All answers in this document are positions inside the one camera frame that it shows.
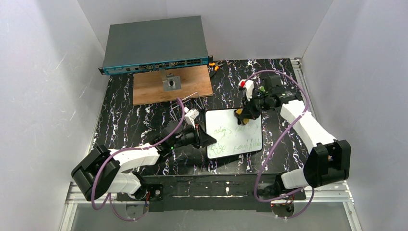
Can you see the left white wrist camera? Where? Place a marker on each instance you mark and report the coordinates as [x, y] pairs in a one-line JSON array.
[[190, 116]]

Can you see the grey network switch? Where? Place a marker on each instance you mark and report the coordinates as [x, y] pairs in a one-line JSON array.
[[156, 44]]

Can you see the white whiteboard black frame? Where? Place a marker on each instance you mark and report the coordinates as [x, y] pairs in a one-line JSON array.
[[232, 138]]

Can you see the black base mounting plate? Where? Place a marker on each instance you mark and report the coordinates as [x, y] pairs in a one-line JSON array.
[[199, 192]]

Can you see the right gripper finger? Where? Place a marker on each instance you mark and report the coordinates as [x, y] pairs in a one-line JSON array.
[[247, 108], [248, 116]]

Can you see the orange handled pliers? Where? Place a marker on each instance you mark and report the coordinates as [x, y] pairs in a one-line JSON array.
[[216, 66]]

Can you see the brown wooden board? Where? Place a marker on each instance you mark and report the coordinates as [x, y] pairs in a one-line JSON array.
[[149, 86]]

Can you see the yellow black whiteboard eraser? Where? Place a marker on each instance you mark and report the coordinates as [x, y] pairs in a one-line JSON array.
[[238, 116]]

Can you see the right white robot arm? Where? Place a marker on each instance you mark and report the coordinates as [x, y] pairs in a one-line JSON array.
[[329, 158]]

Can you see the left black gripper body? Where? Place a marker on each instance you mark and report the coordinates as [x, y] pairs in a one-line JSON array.
[[197, 137]]

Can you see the grey metal stand bracket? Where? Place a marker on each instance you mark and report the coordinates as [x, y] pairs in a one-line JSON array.
[[170, 81]]

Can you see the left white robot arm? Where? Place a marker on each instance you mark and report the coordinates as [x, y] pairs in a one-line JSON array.
[[118, 175]]

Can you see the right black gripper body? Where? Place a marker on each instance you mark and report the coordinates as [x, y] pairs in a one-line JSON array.
[[249, 108]]

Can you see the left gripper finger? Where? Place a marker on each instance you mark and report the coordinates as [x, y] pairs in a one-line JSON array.
[[199, 131], [206, 140]]

